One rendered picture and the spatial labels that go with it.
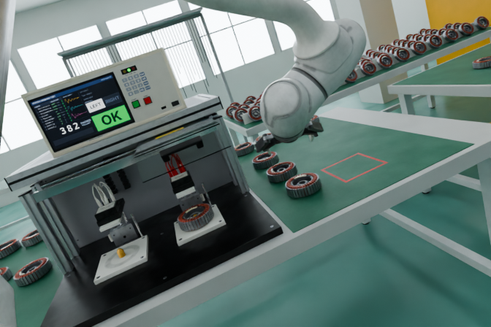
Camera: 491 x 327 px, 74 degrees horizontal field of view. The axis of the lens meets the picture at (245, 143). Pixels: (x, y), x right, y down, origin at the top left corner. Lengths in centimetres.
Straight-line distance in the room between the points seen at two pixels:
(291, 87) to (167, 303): 57
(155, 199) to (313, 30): 88
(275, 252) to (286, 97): 41
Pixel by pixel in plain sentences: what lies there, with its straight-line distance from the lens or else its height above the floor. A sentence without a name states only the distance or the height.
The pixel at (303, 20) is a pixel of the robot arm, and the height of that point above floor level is 124.
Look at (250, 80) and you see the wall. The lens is 770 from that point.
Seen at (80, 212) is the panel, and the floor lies 89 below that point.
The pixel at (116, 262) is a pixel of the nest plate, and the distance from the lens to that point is 109.
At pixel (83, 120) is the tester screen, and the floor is 119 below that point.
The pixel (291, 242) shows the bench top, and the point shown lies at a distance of 88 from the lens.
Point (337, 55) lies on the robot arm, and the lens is 70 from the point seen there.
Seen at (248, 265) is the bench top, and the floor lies 74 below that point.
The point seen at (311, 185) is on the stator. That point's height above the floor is 78.
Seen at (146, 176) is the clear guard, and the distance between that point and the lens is 86.
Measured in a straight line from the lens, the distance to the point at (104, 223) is 111.
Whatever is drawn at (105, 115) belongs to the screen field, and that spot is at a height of 118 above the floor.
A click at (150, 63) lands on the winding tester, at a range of 111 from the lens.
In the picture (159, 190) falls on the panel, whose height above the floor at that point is 85.
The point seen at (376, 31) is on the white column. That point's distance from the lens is 469.
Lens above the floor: 122
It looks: 14 degrees down
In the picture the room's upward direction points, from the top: 20 degrees counter-clockwise
